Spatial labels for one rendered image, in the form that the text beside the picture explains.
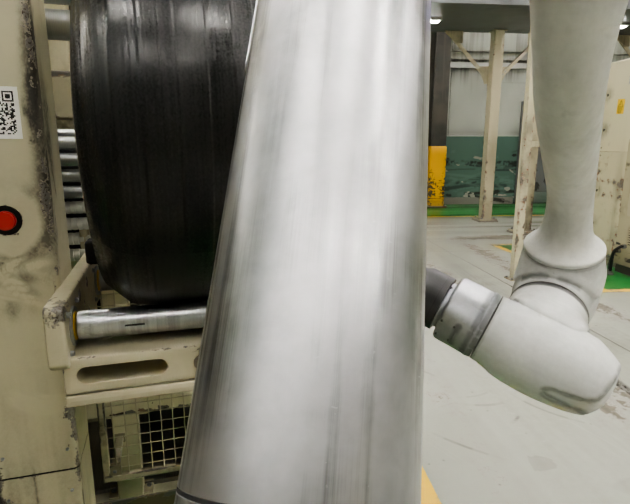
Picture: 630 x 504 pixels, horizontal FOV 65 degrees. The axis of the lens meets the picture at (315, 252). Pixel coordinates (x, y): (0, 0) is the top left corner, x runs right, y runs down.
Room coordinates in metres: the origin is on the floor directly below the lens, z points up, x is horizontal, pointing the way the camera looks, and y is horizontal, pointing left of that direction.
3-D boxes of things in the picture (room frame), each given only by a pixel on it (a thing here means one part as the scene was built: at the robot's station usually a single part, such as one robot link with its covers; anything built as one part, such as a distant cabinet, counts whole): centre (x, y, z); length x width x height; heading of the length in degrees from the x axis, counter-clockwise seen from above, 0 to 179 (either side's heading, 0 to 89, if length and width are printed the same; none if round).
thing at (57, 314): (0.86, 0.42, 0.90); 0.40 x 0.03 x 0.10; 17
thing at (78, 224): (1.21, 0.57, 1.05); 0.20 x 0.15 x 0.30; 107
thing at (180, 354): (0.77, 0.21, 0.84); 0.36 x 0.09 x 0.06; 107
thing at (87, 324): (0.78, 0.21, 0.90); 0.35 x 0.05 x 0.05; 107
